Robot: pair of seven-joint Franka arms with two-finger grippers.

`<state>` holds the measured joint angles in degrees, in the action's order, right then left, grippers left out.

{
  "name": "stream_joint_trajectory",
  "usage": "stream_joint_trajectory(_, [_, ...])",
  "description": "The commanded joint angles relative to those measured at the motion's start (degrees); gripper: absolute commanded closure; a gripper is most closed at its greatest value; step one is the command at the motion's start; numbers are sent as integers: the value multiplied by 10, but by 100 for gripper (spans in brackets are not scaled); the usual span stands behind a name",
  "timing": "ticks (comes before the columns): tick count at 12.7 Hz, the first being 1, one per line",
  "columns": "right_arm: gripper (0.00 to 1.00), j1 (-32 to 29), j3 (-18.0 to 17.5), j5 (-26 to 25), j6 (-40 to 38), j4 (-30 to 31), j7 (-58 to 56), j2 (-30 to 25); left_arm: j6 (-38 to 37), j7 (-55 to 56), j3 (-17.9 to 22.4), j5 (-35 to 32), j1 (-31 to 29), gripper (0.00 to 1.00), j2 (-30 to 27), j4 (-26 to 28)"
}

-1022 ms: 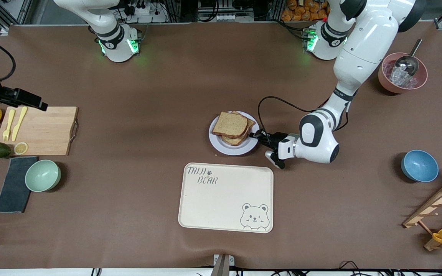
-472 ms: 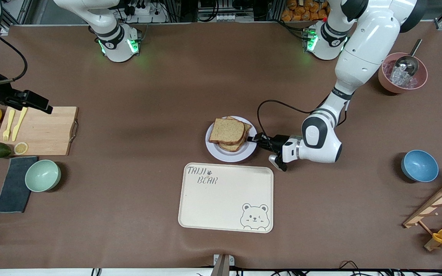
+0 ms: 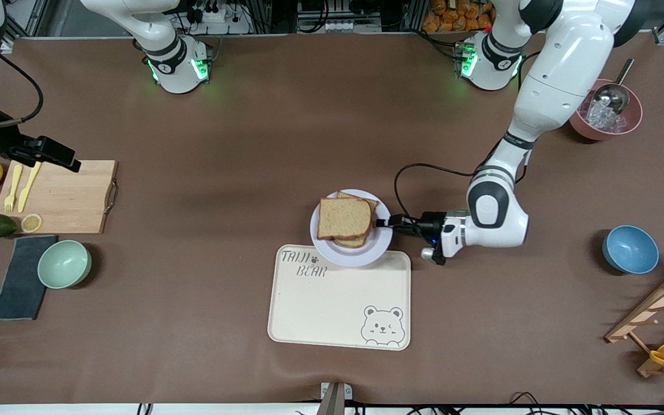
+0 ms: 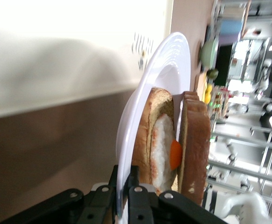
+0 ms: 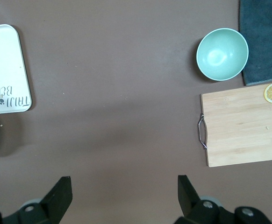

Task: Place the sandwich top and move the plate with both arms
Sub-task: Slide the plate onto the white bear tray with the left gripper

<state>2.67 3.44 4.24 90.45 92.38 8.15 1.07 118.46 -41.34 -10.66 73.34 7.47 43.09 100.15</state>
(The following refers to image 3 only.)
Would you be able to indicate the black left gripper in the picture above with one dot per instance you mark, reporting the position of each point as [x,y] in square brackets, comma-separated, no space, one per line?
[431,223]

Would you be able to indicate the brown bread slice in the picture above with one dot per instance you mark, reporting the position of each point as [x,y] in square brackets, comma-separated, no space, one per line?
[343,219]
[350,242]

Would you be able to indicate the pale lilac round plate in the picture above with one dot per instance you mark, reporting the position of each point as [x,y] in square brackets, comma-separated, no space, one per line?
[349,257]

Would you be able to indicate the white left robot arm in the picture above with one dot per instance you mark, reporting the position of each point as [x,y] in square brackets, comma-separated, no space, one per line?
[562,57]

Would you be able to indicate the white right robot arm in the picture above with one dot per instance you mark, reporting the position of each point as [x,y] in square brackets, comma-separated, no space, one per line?
[176,69]

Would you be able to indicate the yellow plastic knife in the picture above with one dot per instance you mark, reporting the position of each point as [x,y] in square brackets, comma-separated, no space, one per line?
[29,187]

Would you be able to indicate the wooden cutting board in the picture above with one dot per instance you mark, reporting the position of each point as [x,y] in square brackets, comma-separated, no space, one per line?
[61,196]

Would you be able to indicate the yellow plastic fork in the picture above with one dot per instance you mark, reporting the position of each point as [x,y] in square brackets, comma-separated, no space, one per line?
[14,187]

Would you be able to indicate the lemon slice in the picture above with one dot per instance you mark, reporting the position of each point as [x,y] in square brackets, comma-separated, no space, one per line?
[31,223]

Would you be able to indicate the cream bear print tray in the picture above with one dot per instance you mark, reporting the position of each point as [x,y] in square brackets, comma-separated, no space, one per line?
[332,305]

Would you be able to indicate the mint green bowl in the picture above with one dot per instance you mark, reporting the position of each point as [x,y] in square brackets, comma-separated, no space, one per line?
[64,264]

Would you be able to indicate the dark grey cloth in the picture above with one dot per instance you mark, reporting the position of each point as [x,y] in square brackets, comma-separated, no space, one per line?
[21,282]

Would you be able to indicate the white socket strip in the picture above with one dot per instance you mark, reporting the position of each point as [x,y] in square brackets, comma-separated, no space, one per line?
[338,26]

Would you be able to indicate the pile of orange bread rolls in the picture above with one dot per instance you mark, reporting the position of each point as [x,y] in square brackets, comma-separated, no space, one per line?
[453,17]

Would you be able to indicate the clear ice cubes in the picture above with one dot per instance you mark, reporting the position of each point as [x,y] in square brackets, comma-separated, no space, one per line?
[602,118]

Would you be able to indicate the blue bowl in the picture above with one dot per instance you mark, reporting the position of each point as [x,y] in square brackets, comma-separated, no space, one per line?
[630,249]

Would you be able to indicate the metal scoop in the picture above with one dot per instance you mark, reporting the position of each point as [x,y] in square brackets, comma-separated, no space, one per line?
[611,95]

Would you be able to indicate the pink bowl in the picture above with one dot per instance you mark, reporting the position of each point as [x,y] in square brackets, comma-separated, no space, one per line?
[632,124]

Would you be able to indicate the wooden rack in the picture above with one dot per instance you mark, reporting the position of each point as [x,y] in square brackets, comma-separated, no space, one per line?
[655,305]

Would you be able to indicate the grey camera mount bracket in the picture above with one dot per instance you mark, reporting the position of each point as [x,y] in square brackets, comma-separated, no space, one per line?
[335,400]

